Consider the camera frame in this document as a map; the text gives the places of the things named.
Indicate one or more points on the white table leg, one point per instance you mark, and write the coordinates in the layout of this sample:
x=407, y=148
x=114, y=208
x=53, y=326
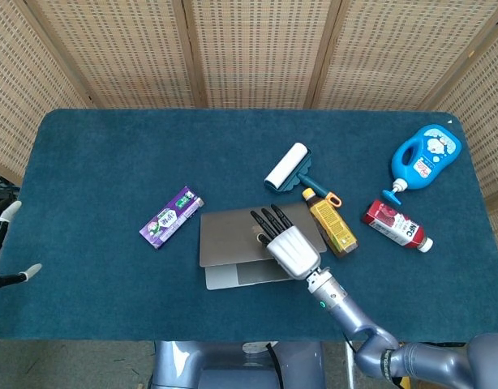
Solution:
x=350, y=364

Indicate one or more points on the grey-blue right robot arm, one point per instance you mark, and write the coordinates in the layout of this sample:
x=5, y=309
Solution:
x=354, y=316

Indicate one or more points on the yellow label tea bottle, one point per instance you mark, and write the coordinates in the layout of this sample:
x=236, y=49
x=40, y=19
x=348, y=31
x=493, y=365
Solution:
x=332, y=225

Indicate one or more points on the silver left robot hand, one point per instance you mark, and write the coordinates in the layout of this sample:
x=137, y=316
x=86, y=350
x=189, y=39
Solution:
x=32, y=270

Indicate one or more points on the grey-blue robot torso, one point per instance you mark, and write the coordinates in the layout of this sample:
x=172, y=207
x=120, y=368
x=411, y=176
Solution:
x=216, y=364

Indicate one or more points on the blue table mat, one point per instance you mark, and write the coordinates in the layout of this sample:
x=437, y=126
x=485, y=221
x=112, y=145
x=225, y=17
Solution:
x=111, y=162

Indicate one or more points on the red juice bottle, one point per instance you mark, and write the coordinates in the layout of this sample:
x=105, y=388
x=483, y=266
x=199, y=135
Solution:
x=395, y=225

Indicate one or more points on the silver laptop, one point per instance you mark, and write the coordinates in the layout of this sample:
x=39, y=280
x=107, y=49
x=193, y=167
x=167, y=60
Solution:
x=228, y=239

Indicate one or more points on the blue detergent pump bottle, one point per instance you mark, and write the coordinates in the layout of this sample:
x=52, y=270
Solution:
x=429, y=158

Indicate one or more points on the purple carton box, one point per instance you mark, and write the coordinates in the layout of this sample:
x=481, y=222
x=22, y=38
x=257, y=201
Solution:
x=170, y=217

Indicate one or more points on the teal lint roller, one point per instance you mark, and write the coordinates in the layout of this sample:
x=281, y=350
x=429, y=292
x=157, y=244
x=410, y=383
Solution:
x=285, y=166

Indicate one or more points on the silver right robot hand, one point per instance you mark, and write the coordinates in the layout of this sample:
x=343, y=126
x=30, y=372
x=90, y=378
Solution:
x=291, y=247

